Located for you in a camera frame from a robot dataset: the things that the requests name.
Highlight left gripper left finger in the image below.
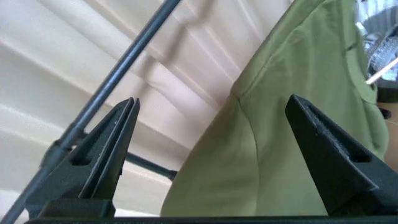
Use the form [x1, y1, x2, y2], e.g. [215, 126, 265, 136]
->
[24, 96, 141, 219]

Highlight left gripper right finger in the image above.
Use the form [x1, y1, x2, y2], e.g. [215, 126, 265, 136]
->
[284, 93, 398, 216]

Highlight green shirt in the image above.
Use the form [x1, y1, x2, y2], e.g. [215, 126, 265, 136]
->
[160, 0, 390, 217]

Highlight black clothes rack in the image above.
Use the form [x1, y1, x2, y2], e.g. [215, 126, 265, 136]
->
[0, 0, 183, 224]

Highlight white laundry basket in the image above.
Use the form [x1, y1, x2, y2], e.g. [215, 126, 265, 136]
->
[354, 0, 398, 104]

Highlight beige curtain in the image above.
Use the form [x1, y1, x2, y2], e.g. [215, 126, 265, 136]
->
[0, 0, 295, 217]

